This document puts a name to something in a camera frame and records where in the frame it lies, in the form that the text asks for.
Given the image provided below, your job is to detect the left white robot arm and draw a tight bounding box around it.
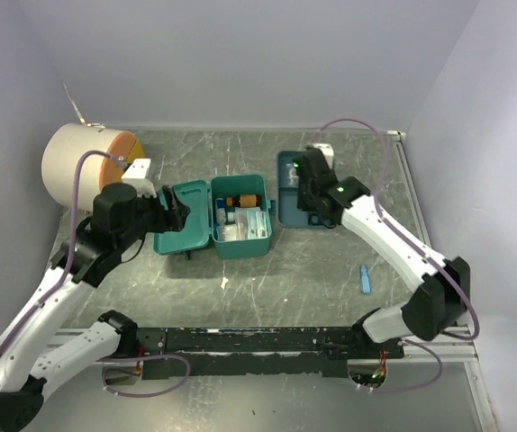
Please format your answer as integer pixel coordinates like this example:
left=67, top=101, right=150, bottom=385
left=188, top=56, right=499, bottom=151
left=0, top=183, right=191, bottom=431

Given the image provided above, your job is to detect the bandage tape roll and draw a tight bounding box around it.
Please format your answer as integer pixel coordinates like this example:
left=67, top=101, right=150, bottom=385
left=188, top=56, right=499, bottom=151
left=287, top=168, right=299, bottom=187

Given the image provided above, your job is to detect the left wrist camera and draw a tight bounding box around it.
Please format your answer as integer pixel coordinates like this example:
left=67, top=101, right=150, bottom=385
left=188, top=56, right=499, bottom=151
left=121, top=158, right=157, bottom=198

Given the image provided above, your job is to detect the brown medicine bottle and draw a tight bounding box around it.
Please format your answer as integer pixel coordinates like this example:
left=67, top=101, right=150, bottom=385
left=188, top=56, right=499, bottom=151
left=225, top=194, right=261, bottom=208

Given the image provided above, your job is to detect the dark teal divider tray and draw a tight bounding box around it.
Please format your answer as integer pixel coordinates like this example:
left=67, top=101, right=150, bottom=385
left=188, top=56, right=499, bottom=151
left=277, top=150, right=325, bottom=230

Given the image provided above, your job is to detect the blue plastic clip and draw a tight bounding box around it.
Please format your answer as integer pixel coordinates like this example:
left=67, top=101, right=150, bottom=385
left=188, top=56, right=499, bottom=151
left=359, top=265, right=372, bottom=295

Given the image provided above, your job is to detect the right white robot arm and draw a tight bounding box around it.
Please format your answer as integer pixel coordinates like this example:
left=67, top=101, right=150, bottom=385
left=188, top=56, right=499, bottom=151
left=293, top=147, right=470, bottom=358

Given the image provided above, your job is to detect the teal medicine kit box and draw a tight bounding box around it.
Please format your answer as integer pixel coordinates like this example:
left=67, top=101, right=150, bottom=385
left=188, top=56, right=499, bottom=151
left=153, top=174, right=272, bottom=260

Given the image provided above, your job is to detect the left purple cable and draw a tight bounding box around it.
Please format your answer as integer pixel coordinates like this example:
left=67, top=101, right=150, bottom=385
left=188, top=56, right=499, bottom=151
left=0, top=150, right=192, bottom=399

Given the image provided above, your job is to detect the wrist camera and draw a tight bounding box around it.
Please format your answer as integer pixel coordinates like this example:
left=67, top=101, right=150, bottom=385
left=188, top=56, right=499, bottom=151
left=312, top=143, right=335, bottom=169
left=121, top=158, right=157, bottom=198

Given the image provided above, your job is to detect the blue white card packet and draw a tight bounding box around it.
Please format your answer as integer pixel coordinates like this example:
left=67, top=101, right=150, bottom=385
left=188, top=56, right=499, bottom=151
left=235, top=210, right=270, bottom=240

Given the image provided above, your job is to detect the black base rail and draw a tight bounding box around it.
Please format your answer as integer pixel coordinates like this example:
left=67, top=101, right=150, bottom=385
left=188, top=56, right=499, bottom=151
left=112, top=326, right=404, bottom=378

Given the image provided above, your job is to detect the white cylinder drum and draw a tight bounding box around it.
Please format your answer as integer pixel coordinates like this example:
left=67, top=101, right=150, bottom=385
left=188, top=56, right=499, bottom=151
left=41, top=123, right=145, bottom=212

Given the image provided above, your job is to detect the aluminium frame rail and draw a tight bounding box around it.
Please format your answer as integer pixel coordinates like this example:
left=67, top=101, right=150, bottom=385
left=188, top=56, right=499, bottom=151
left=387, top=130, right=500, bottom=432

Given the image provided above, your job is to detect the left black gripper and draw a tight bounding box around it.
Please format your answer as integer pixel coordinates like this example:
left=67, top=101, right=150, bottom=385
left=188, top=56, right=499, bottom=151
left=118, top=183, right=191, bottom=248

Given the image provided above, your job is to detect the white medicine bottle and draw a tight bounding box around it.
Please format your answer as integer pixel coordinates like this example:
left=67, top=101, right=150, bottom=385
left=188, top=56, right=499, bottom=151
left=215, top=208, right=235, bottom=226

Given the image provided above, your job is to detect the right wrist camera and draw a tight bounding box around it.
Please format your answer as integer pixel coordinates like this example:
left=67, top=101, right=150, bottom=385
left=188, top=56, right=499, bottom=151
left=312, top=143, right=335, bottom=169

